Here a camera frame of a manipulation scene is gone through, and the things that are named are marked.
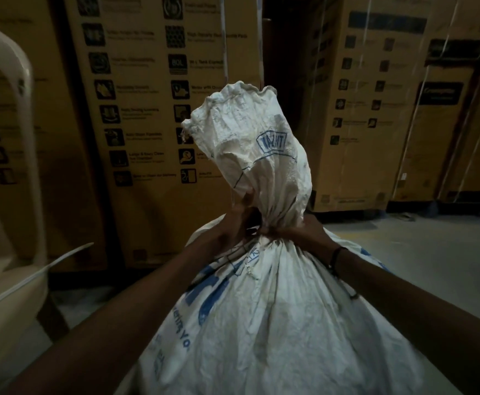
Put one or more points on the person's right hand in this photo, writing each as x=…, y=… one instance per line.
x=305, y=238

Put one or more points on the person's left hand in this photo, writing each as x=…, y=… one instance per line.
x=235, y=226

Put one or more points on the white woven sack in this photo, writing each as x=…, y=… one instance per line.
x=285, y=324

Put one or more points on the person's right forearm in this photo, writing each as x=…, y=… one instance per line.
x=429, y=324

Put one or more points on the person's left forearm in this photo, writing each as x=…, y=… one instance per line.
x=120, y=324

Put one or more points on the black wrist band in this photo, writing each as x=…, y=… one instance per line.
x=333, y=259

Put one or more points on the icon printed cardboard box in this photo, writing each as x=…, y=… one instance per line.
x=149, y=209

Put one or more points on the cardboard box with small icons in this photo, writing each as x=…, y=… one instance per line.
x=359, y=168

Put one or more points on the small dark floor debris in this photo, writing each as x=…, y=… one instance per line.
x=402, y=217

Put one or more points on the cardboard box with dark label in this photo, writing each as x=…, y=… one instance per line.
x=425, y=152

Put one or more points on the beige plastic chair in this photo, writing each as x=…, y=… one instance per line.
x=5, y=316

